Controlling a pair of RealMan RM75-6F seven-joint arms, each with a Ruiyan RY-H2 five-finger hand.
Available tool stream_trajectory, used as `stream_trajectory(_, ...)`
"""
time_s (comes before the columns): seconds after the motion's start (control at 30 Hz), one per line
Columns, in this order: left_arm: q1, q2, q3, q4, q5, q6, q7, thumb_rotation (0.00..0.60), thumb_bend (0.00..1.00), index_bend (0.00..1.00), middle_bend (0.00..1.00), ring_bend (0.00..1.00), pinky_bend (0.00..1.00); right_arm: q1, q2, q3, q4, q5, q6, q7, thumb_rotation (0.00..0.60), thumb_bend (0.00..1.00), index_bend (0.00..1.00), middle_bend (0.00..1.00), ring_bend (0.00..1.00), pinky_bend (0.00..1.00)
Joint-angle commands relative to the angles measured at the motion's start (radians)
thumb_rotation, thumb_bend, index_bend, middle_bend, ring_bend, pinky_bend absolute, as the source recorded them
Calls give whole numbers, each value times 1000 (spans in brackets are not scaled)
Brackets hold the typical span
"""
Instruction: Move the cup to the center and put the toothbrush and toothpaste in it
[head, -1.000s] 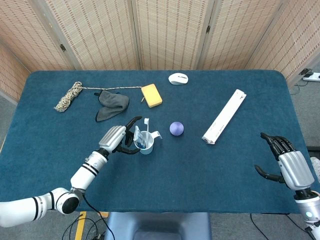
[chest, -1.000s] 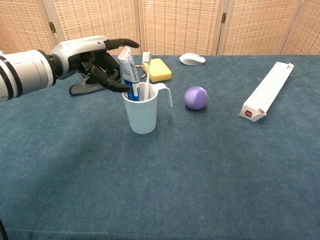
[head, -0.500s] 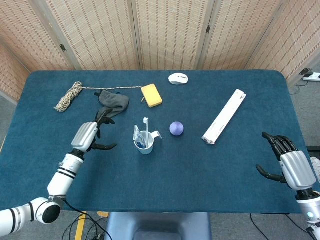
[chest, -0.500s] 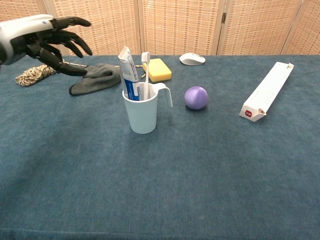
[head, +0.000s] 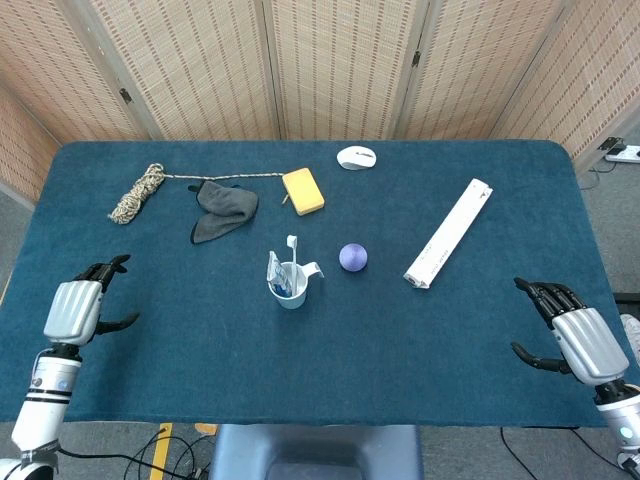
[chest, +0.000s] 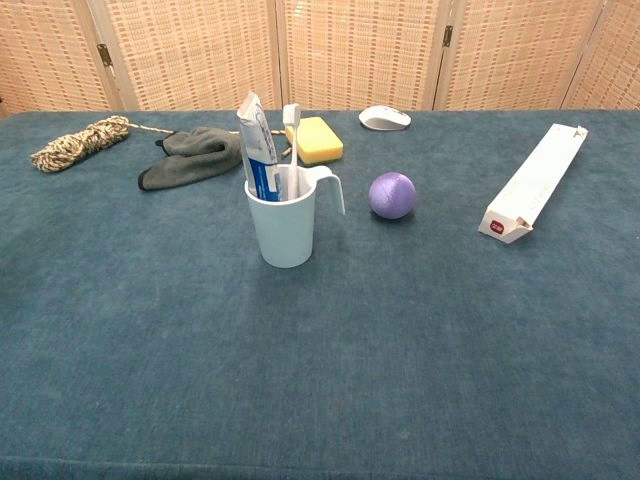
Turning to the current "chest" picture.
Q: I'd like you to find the long white cardboard box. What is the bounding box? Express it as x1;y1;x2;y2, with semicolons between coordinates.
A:
477;123;590;245

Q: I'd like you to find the white cup with handle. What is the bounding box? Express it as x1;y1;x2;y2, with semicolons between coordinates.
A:
244;163;346;269

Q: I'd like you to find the woven folding screen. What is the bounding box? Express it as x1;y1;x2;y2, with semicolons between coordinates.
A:
0;0;640;120

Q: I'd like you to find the blue tablecloth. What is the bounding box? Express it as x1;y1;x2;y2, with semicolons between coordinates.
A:
0;108;640;480

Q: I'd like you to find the white computer mouse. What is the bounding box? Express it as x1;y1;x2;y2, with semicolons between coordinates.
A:
358;105;412;132

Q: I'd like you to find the blue white toothpaste tube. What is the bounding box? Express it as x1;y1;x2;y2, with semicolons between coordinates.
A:
236;91;281;202

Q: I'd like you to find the braided beige rope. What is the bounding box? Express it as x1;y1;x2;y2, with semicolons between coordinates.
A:
30;115;296;174

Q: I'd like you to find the grey cloth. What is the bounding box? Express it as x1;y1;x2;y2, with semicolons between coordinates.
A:
137;126;251;192

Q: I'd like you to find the purple ball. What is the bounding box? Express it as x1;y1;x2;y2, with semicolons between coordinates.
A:
368;171;417;220

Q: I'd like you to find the yellow sponge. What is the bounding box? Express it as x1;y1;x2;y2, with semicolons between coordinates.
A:
284;116;345;166

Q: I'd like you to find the white toothbrush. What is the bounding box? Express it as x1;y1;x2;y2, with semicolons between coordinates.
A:
282;103;301;199

